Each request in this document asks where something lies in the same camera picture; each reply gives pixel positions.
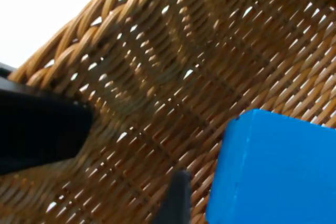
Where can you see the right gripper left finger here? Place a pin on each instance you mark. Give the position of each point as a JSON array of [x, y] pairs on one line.
[[39, 127]]

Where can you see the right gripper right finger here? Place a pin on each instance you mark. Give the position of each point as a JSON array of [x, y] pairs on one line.
[[177, 203]]

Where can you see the blue cube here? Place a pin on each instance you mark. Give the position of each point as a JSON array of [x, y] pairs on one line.
[[275, 171]]

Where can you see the pale brown wicker basket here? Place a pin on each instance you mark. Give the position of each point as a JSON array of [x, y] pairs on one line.
[[183, 64]]

